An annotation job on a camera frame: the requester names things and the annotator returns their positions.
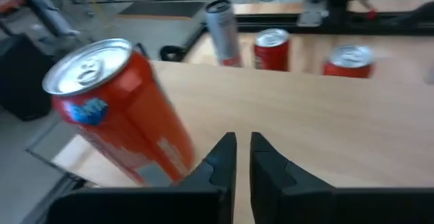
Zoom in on black mat with striped edge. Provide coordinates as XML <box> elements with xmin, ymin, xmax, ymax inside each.
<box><xmin>118</xmin><ymin>1</ymin><xmax>207</xmax><ymax>19</ymax></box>

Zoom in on red soda can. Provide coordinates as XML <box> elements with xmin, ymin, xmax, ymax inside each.
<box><xmin>253</xmin><ymin>28</ymin><xmax>292</xmax><ymax>73</ymax></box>

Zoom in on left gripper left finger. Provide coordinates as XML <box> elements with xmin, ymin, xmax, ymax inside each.
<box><xmin>46</xmin><ymin>132</ymin><xmax>237</xmax><ymax>224</ymax></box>

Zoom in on black box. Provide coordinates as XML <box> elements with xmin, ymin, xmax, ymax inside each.
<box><xmin>0</xmin><ymin>33</ymin><xmax>57</xmax><ymax>122</ymax></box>

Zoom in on orange Fanta can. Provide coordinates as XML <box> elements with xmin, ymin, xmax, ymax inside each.
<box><xmin>41</xmin><ymin>37</ymin><xmax>197</xmax><ymax>188</ymax></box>
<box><xmin>321</xmin><ymin>44</ymin><xmax>376</xmax><ymax>79</ymax></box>

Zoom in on grey metal pole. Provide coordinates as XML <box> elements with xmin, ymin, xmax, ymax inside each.
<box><xmin>13</xmin><ymin>0</ymin><xmax>81</xmax><ymax>38</ymax></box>

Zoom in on white Celsius can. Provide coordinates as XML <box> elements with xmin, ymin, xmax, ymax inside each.
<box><xmin>204</xmin><ymin>0</ymin><xmax>244</xmax><ymax>69</ymax></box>

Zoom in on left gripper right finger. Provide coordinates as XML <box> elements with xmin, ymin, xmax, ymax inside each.
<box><xmin>250</xmin><ymin>132</ymin><xmax>434</xmax><ymax>224</ymax></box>

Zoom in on wooden shelf with black frame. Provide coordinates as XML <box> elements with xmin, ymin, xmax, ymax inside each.
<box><xmin>50</xmin><ymin>60</ymin><xmax>434</xmax><ymax>224</ymax></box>

